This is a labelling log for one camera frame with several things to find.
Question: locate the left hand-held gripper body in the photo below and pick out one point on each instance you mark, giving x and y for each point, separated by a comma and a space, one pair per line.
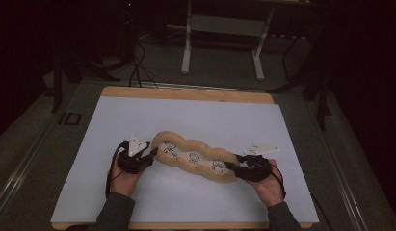
131, 163

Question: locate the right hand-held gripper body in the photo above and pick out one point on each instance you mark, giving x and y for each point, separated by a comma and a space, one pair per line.
255, 171

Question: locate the wooden three-lobed tray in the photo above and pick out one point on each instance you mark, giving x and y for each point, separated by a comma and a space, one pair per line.
182, 160

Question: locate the person's left hand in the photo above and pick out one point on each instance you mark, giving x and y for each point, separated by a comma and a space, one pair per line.
123, 183

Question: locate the person's right hand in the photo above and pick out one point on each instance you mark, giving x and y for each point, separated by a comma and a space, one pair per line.
269, 191

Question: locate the white table mat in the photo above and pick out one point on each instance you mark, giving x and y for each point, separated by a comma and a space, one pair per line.
192, 115

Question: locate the black rectangular floor plate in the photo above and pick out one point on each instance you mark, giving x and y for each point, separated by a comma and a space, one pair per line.
70, 118

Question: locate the black metal stand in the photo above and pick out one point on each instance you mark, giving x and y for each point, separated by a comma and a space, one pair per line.
57, 86
322, 106

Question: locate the metal floor rail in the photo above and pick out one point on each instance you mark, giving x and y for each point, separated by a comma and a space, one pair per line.
340, 166
22, 166

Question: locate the white metal table frame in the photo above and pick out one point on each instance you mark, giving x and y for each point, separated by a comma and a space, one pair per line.
186, 61

